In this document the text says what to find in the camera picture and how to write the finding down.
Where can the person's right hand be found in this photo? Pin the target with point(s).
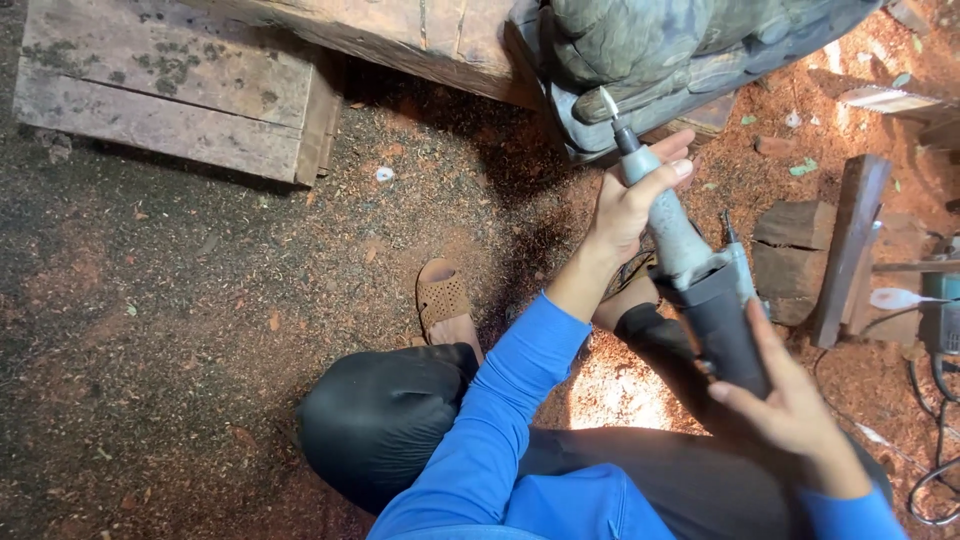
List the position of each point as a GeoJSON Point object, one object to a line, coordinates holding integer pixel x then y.
{"type": "Point", "coordinates": [795, 412]}

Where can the person's left hand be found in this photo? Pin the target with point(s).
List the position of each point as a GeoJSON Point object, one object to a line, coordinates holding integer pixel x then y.
{"type": "Point", "coordinates": [616, 214]}

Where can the grey and black die grinder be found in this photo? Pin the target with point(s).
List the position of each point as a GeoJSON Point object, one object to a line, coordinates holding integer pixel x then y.
{"type": "Point", "coordinates": [720, 315]}

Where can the brown perforated sandal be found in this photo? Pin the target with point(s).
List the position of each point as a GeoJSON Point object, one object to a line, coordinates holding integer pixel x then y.
{"type": "Point", "coordinates": [634, 274]}
{"type": "Point", "coordinates": [442, 300]}

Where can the small grey rotary tool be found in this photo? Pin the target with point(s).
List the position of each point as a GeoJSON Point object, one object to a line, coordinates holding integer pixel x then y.
{"type": "Point", "coordinates": [741, 259]}

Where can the white pointed grinding bit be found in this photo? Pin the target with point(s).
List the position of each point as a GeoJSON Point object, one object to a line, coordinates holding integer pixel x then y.
{"type": "Point", "coordinates": [896, 298]}

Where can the dark wood block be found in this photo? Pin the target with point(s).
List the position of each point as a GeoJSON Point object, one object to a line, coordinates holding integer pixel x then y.
{"type": "Point", "coordinates": [791, 255]}

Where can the carved dark wooden sculpture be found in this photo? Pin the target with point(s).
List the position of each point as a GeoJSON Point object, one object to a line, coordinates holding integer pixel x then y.
{"type": "Point", "coordinates": [675, 52]}

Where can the red brick fragment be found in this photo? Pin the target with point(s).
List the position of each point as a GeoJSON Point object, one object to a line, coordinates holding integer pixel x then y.
{"type": "Point", "coordinates": [774, 145]}

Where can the upright dark wooden plank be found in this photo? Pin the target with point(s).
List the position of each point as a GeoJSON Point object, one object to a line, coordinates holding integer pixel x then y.
{"type": "Point", "coordinates": [851, 247]}

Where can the teal power tool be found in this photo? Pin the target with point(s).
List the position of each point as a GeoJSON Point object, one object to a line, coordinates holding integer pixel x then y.
{"type": "Point", "coordinates": [941, 311]}

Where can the green leaf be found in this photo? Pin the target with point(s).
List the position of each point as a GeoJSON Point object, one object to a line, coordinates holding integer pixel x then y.
{"type": "Point", "coordinates": [804, 168]}

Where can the small white scrap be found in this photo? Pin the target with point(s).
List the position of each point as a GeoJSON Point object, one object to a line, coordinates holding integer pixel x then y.
{"type": "Point", "coordinates": [384, 174]}

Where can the person's blue long-sleeve shirt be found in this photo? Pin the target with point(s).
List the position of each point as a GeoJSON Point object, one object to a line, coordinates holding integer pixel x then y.
{"type": "Point", "coordinates": [495, 435]}

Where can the thick wooden beam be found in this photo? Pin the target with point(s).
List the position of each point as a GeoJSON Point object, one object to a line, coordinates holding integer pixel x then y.
{"type": "Point", "coordinates": [405, 37]}

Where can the pale saw blade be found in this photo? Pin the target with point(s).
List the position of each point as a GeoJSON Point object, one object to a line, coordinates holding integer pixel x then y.
{"type": "Point", "coordinates": [889, 100]}

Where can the person's black trousers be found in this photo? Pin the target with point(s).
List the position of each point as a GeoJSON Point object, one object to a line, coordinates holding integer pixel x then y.
{"type": "Point", "coordinates": [375, 420]}

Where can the weathered wooden plank board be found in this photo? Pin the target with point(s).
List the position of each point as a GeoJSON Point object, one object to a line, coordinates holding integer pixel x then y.
{"type": "Point", "coordinates": [165, 90]}

